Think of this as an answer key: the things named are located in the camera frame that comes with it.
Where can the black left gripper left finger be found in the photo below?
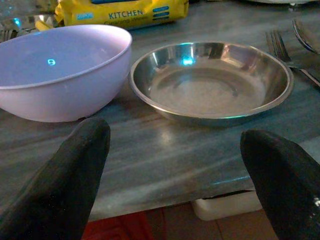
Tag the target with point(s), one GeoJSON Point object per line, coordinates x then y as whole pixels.
{"type": "Point", "coordinates": [55, 190]}

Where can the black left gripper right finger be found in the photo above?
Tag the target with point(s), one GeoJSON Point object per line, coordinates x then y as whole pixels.
{"type": "Point", "coordinates": [287, 190]}

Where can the steel spoon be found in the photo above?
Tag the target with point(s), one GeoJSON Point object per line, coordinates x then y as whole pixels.
{"type": "Point", "coordinates": [305, 37]}

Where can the white plastic box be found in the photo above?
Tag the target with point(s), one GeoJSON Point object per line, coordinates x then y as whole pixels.
{"type": "Point", "coordinates": [225, 207]}

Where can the red plastic stool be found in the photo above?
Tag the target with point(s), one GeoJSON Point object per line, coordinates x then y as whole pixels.
{"type": "Point", "coordinates": [117, 227]}

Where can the lilac plastic bowl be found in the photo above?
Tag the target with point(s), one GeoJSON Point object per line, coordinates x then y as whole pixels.
{"type": "Point", "coordinates": [62, 100]}

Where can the shallow steel plate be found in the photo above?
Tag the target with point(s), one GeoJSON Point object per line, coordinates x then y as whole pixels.
{"type": "Point", "coordinates": [210, 95]}

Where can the steel fork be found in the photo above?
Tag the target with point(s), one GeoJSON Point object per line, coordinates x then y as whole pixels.
{"type": "Point", "coordinates": [281, 50]}
{"type": "Point", "coordinates": [6, 35]}

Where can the small steel bowl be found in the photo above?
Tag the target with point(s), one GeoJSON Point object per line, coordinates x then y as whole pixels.
{"type": "Point", "coordinates": [27, 21]}

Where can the yellow kitchen wipes pack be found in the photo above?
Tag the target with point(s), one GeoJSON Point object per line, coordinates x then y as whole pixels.
{"type": "Point", "coordinates": [120, 10]}

